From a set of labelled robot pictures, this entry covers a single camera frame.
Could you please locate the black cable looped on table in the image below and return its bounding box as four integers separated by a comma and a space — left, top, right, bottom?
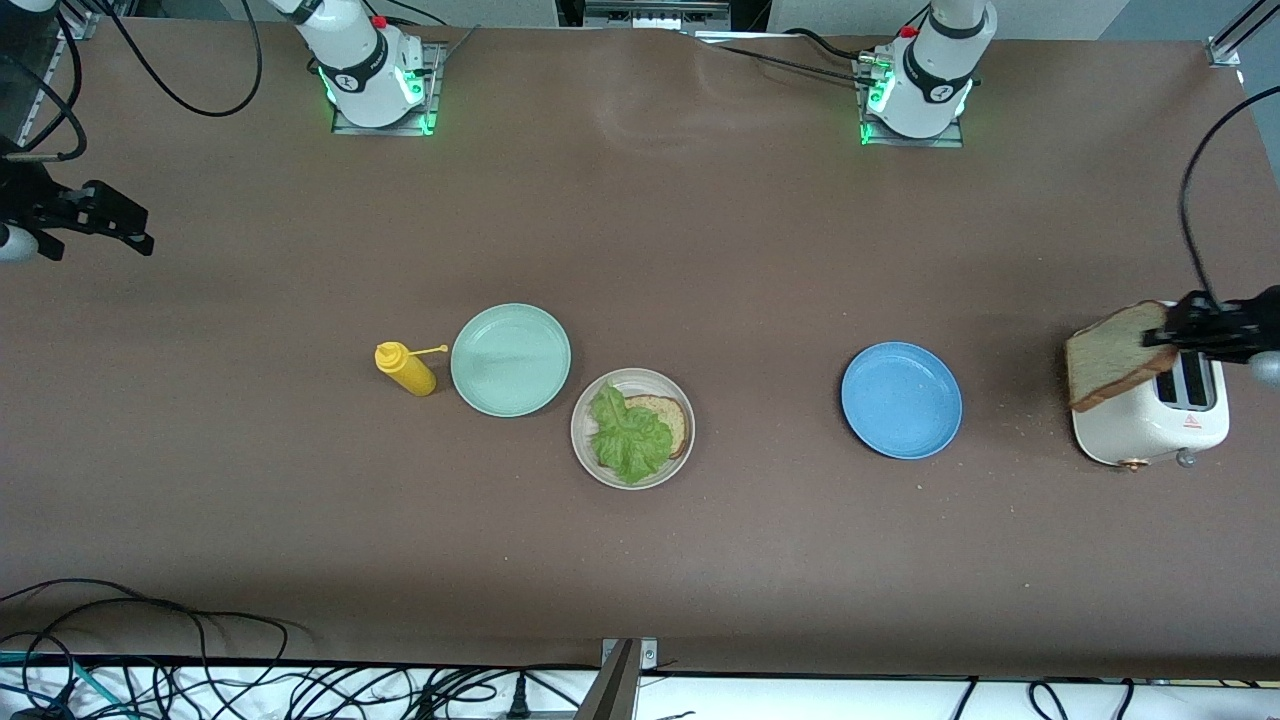
0, 577, 313, 667

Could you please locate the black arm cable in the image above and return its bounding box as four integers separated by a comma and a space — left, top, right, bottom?
0, 0, 87, 163
1179, 85, 1280, 303
95, 0, 264, 119

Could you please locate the brown bread slice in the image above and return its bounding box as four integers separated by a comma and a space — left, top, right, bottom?
1064, 300, 1183, 414
620, 393, 692, 462

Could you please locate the dark glass panel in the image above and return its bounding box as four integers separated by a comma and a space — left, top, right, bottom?
0, 12, 63, 131

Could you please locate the thick black base cable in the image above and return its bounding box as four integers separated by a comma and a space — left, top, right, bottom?
783, 27, 873, 63

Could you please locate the teal cable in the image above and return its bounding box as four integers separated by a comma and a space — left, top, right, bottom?
0, 648, 137, 720

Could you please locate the beige plate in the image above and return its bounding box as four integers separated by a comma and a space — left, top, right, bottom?
570, 368, 696, 491

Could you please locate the yellow mustard squeeze bottle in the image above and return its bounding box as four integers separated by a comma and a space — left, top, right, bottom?
374, 341, 450, 398

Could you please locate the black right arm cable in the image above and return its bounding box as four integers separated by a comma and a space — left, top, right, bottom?
95, 0, 264, 119
0, 0, 87, 163

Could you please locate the green lettuce leaf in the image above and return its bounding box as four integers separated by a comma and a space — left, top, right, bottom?
587, 383, 675, 487

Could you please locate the aluminium frame profile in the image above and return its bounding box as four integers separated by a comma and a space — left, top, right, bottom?
1204, 0, 1276, 69

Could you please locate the thin black base cable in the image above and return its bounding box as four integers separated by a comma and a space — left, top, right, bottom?
690, 30, 873, 87

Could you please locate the blue plate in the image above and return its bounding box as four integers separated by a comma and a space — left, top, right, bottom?
840, 342, 964, 461

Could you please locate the mint green plate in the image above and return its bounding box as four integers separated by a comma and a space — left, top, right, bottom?
450, 303, 573, 418

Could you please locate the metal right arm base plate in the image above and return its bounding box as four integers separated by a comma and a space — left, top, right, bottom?
331, 40, 447, 137

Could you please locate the aluminium profile bracket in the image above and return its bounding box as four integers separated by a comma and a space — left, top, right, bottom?
575, 637, 661, 720

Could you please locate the metal box device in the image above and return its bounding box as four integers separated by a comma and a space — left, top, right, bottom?
583, 0, 732, 33

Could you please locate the aluminium frame rail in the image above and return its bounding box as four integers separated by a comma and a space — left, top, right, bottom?
18, 8, 103, 151

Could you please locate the white toaster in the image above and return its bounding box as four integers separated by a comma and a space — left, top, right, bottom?
1070, 300, 1233, 471

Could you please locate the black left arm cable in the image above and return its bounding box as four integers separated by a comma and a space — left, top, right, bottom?
1179, 85, 1280, 303

